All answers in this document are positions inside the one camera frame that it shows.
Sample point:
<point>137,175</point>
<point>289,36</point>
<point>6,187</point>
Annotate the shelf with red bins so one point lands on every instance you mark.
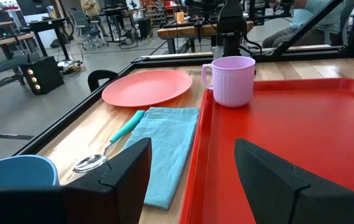
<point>158,7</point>

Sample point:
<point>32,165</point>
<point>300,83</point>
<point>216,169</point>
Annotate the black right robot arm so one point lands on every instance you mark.
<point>231,28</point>

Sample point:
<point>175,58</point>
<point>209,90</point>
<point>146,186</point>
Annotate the black computer tower with lights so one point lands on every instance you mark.
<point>47,74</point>

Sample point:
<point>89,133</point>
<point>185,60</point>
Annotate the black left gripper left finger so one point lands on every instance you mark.
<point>108,199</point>

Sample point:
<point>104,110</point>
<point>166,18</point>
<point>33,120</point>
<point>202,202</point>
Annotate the person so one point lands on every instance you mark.
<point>304,15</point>
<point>91,7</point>

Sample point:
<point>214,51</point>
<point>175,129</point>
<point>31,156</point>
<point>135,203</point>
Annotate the lilac ribbed mug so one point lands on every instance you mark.
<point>232,84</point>

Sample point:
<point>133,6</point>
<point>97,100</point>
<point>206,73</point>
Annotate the coral pink plate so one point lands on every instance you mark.
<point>145,88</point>

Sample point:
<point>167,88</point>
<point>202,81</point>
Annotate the red plastic tray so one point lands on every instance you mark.
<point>288,130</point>

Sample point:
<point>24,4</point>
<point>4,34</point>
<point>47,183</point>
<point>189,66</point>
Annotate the grey office chair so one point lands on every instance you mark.
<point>85,28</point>

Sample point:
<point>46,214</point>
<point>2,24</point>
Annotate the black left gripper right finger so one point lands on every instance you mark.
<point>288,199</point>

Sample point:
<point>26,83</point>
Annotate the black bin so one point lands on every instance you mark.
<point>144,28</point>

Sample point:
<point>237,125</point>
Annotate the teal cloth napkin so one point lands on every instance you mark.
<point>164,149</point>

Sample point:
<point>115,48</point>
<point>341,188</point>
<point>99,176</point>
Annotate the wooden workbench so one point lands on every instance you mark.
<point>189,30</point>

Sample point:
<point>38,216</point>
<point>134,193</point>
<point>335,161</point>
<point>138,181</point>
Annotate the black desk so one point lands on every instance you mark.
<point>44,24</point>

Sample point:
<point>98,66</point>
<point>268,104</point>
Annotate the black aluminium table frame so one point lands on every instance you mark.
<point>55,130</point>

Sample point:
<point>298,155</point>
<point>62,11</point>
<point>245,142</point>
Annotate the blue bowl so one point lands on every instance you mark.
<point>15,172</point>

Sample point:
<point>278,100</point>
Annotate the orange cup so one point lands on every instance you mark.
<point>180,17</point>

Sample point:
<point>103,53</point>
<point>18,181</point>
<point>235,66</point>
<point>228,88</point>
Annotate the wooden desk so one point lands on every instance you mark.
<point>2,40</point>

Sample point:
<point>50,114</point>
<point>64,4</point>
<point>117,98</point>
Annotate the black loop bracket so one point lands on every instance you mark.
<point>93,81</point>

